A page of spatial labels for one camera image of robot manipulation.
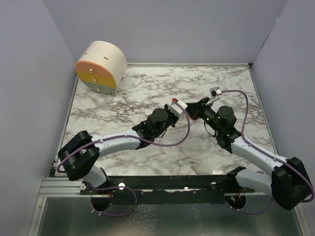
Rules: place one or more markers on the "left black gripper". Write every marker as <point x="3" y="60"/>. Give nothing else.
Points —
<point x="175" y="118"/>

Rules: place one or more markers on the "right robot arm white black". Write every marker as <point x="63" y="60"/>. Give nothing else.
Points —
<point x="286" y="179"/>

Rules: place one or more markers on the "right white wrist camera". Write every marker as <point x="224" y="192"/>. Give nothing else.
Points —
<point x="216" y="91"/>

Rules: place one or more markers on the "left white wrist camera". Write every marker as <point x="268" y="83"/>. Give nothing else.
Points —
<point x="177" y="107"/>

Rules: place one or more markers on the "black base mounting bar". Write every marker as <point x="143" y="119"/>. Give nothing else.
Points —
<point x="161" y="190"/>

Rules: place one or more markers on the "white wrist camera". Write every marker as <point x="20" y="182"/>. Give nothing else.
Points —
<point x="216" y="91"/>
<point x="177" y="107"/>

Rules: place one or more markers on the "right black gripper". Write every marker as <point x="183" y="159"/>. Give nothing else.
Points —
<point x="197" y="108"/>

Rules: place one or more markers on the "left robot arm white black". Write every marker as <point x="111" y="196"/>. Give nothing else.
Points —
<point x="79" y="155"/>

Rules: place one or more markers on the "cream cylinder tricolour face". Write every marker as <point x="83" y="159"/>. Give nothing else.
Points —
<point x="101" y="67"/>

